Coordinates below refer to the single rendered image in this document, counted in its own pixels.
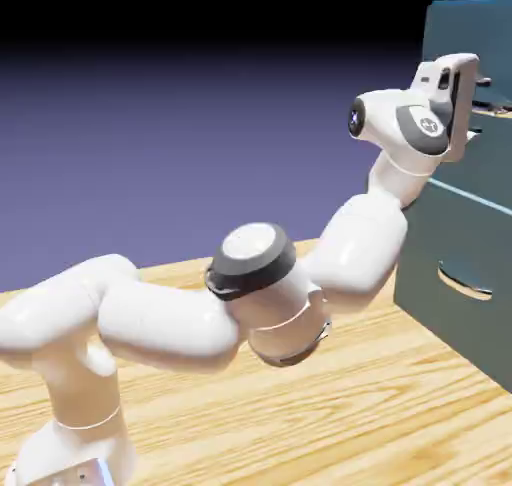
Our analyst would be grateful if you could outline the teal drawer front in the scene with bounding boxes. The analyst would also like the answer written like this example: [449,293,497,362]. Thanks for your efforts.
[393,180,512,395]
[421,0,512,216]

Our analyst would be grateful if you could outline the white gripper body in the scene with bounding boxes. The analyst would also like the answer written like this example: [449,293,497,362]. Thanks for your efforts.
[445,52,480,164]

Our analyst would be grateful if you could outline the teal painted cabinet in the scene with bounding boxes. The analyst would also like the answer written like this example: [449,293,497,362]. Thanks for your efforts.
[393,0,512,395]

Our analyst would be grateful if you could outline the curved metal drawer handle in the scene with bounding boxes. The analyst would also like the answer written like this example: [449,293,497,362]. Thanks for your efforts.
[436,259,494,302]
[471,99,512,120]

